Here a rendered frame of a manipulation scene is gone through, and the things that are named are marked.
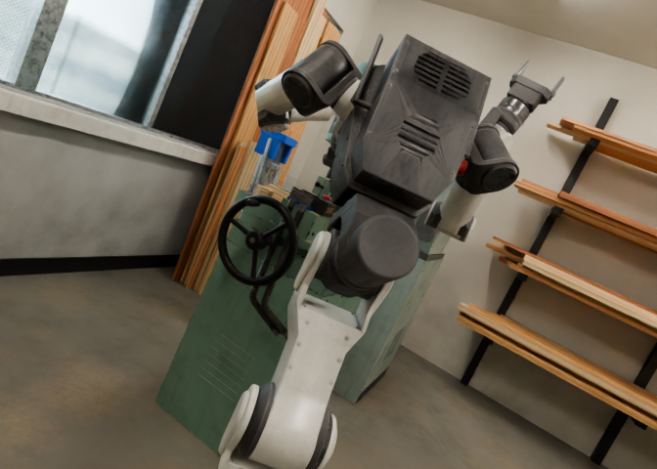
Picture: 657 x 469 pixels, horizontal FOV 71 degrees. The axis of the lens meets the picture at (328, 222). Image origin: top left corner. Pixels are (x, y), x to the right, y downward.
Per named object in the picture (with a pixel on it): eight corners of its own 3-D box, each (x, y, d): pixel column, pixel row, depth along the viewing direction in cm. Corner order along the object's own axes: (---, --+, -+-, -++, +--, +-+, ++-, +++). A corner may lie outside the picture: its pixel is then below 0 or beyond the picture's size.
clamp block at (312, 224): (270, 221, 154) (282, 196, 153) (289, 223, 167) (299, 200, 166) (306, 240, 149) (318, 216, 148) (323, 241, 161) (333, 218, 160)
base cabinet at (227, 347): (152, 401, 181) (223, 237, 172) (236, 366, 234) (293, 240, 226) (238, 474, 164) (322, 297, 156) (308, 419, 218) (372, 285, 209)
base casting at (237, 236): (224, 238, 172) (234, 216, 171) (294, 240, 225) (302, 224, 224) (323, 297, 156) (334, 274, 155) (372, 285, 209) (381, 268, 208)
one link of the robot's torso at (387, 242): (413, 293, 76) (441, 200, 82) (342, 263, 74) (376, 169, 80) (359, 305, 102) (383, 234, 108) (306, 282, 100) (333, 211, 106)
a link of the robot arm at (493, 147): (498, 201, 115) (523, 159, 105) (463, 200, 113) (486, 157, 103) (482, 170, 122) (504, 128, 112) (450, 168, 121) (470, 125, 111)
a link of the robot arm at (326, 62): (291, 115, 111) (325, 99, 100) (269, 83, 108) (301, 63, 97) (321, 90, 117) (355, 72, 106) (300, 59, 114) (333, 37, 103)
